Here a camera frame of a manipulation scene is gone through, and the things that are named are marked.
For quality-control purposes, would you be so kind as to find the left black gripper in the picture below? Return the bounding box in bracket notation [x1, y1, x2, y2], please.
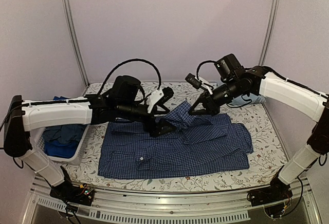
[117, 101, 178, 138]

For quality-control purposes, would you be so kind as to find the slate blue garment in basket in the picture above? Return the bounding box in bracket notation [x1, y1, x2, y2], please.
[42, 124, 87, 144]

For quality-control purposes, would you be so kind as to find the right aluminium frame post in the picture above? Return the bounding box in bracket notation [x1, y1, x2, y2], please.
[259, 0, 280, 65]

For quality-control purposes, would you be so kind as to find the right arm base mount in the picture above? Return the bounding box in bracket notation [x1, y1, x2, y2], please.
[247, 183, 293, 207]

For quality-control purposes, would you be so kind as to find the light blue t-shirt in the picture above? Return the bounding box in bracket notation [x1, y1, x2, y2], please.
[229, 94, 265, 106]

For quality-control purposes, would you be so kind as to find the left aluminium frame post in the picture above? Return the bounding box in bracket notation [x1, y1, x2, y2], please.
[62, 0, 90, 87]

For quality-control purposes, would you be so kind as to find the front aluminium rail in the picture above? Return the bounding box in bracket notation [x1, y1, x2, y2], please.
[22, 177, 322, 223]

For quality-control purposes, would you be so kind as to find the dark blue checkered shirt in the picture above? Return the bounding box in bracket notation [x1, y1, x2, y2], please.
[98, 102, 253, 180]

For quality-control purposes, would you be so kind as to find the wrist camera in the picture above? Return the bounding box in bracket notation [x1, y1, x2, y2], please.
[145, 87, 174, 114]
[185, 73, 214, 95]

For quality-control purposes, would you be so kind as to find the bright blue garment in basket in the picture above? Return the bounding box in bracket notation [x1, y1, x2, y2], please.
[43, 95, 80, 158]

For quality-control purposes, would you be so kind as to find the aluminium frame post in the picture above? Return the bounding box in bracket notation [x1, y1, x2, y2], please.
[259, 0, 280, 65]
[62, 0, 90, 87]

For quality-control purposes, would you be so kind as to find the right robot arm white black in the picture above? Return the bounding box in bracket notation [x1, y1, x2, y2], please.
[185, 54, 328, 201]

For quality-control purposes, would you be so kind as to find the white plastic laundry basket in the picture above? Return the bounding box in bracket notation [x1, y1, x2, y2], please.
[34, 125, 89, 165]

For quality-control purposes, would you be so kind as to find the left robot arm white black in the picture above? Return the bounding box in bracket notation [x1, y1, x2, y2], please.
[1, 75, 175, 200]

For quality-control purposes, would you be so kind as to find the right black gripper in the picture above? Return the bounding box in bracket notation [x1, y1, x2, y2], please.
[189, 77, 242, 116]

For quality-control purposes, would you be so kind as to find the floral patterned table mat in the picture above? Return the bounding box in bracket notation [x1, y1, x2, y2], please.
[64, 82, 287, 192]

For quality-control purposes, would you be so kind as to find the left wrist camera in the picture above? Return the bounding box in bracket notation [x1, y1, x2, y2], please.
[145, 87, 174, 114]

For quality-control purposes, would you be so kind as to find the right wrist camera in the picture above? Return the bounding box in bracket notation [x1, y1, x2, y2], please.
[185, 73, 214, 95]

